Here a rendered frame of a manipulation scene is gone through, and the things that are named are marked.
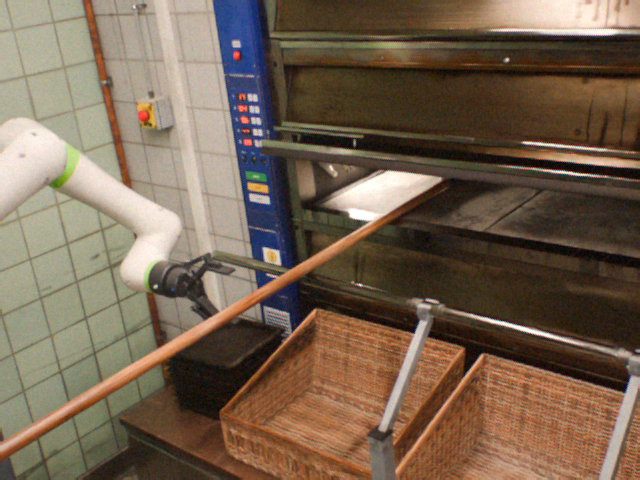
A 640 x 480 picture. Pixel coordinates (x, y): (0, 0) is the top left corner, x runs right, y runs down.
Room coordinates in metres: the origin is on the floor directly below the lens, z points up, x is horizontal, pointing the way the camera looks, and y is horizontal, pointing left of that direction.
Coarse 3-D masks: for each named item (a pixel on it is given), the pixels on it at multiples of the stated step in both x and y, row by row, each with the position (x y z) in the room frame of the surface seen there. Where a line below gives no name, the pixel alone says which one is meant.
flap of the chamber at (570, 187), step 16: (320, 144) 2.35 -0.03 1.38; (320, 160) 2.10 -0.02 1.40; (336, 160) 2.07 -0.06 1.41; (352, 160) 2.03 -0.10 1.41; (368, 160) 2.00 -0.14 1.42; (448, 176) 1.83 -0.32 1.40; (464, 176) 1.80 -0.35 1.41; (480, 176) 1.78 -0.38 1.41; (496, 176) 1.75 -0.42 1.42; (512, 176) 1.72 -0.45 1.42; (624, 176) 1.74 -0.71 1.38; (576, 192) 1.62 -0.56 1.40; (592, 192) 1.60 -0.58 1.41; (608, 192) 1.57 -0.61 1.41; (624, 192) 1.55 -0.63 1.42
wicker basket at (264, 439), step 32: (320, 320) 2.29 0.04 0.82; (352, 320) 2.21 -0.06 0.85; (288, 352) 2.20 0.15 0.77; (352, 352) 2.19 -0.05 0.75; (448, 352) 1.98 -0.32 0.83; (256, 384) 2.08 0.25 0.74; (288, 384) 2.18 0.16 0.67; (320, 384) 2.24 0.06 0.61; (384, 384) 2.09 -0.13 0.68; (416, 384) 2.03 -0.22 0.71; (448, 384) 1.89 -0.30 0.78; (224, 416) 1.95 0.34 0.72; (256, 416) 2.06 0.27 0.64; (288, 416) 2.12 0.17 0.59; (320, 416) 2.09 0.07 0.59; (352, 416) 2.07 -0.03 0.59; (416, 416) 1.76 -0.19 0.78; (256, 448) 1.97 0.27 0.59; (288, 448) 1.80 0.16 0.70; (320, 448) 1.93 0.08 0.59; (352, 448) 1.92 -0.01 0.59
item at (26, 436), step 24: (432, 192) 2.31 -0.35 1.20; (384, 216) 2.13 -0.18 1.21; (360, 240) 2.03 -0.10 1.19; (312, 264) 1.87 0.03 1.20; (264, 288) 1.75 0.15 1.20; (240, 312) 1.67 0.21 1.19; (192, 336) 1.56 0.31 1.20; (144, 360) 1.47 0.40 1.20; (120, 384) 1.40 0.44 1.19; (72, 408) 1.32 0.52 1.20; (24, 432) 1.25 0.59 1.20; (48, 432) 1.28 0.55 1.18; (0, 456) 1.20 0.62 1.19
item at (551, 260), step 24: (312, 216) 2.34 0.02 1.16; (336, 216) 2.27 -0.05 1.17; (360, 216) 2.24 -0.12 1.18; (432, 240) 2.05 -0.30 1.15; (456, 240) 1.99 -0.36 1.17; (480, 240) 1.95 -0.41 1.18; (504, 240) 1.92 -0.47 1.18; (528, 240) 1.91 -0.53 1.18; (552, 264) 1.81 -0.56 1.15; (576, 264) 1.77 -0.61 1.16; (600, 264) 1.73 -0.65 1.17; (624, 264) 1.70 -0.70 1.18
